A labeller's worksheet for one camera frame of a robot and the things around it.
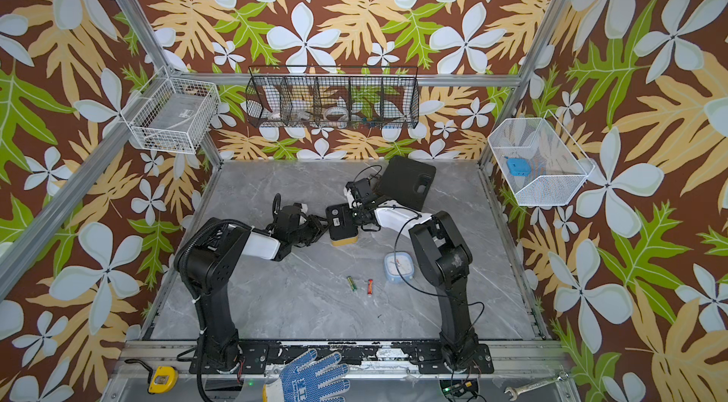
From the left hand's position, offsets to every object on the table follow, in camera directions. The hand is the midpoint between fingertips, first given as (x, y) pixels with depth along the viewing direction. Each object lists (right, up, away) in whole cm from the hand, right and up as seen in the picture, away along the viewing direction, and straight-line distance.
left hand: (333, 222), depth 99 cm
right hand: (+3, +1, -1) cm, 3 cm away
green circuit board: (+36, -40, -25) cm, 59 cm away
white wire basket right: (+64, +18, -22) cm, 70 cm away
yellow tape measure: (-39, -36, -29) cm, 61 cm away
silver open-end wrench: (+48, -39, -29) cm, 69 cm away
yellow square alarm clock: (+4, -2, -3) cm, 5 cm away
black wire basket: (-2, +44, -1) cm, 44 cm away
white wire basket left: (-49, +35, -12) cm, 61 cm away
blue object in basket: (+57, +19, -15) cm, 62 cm away
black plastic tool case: (+27, +15, +9) cm, 32 cm away
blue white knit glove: (-4, -37, -27) cm, 46 cm away
